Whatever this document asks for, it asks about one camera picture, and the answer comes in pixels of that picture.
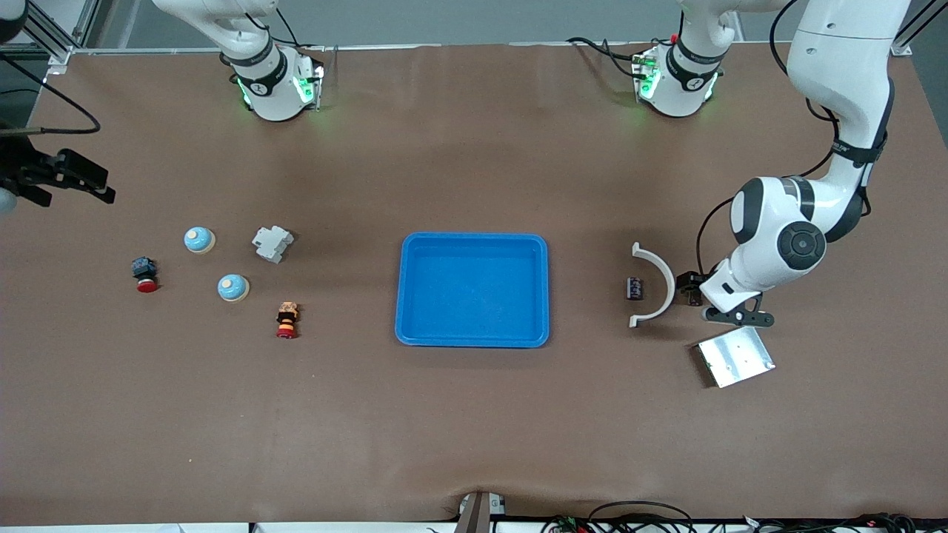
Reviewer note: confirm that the white circuit breaker module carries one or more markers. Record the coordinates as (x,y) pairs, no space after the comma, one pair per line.
(272,244)

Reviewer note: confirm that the red mushroom button black block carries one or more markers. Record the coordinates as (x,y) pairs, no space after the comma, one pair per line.
(145,272)

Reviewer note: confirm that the blue bell with cream button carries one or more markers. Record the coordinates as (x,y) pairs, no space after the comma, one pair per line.
(232,287)
(198,238)

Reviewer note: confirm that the blue plastic tray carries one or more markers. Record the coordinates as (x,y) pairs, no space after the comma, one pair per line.
(474,296)

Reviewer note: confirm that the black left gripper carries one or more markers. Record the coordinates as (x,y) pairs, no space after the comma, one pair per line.
(692,285)

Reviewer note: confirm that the aluminium frame profile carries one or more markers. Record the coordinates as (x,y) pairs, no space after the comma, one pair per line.
(902,46)
(59,59)

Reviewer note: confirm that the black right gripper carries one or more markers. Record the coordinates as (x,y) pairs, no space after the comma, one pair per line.
(24,172)

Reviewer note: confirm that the metal table clamp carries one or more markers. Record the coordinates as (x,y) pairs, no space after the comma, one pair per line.
(478,514)

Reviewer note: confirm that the white curved plastic bracket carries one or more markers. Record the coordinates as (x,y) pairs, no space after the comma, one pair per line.
(670,285)

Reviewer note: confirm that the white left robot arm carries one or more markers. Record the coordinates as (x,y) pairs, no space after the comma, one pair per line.
(844,66)

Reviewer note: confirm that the silver metal plate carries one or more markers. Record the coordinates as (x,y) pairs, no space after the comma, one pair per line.
(737,359)

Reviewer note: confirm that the brown table cover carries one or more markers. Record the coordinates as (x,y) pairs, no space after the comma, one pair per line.
(474,429)

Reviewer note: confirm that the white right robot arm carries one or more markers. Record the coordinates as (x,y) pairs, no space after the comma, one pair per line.
(266,81)

